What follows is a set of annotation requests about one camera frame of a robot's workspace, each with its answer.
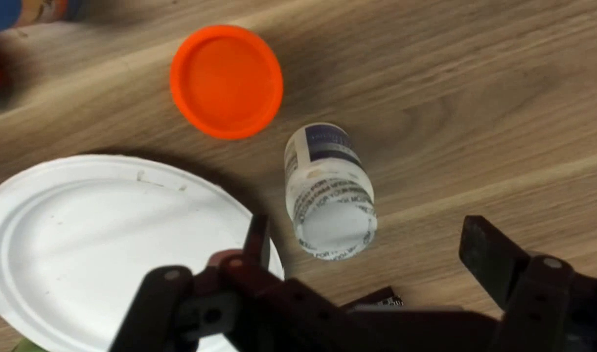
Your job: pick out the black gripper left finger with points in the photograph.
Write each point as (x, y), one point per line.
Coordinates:
(270, 314)

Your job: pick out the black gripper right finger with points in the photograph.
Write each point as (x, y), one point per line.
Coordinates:
(544, 306)

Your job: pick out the white pill bottle blue label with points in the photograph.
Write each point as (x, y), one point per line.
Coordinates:
(329, 208)

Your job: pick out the green tub teal lid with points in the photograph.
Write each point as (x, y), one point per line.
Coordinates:
(25, 347)

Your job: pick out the white paper plate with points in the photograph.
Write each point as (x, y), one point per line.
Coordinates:
(82, 248)

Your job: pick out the yellow tub orange lid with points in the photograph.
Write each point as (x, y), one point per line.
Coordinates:
(227, 81)

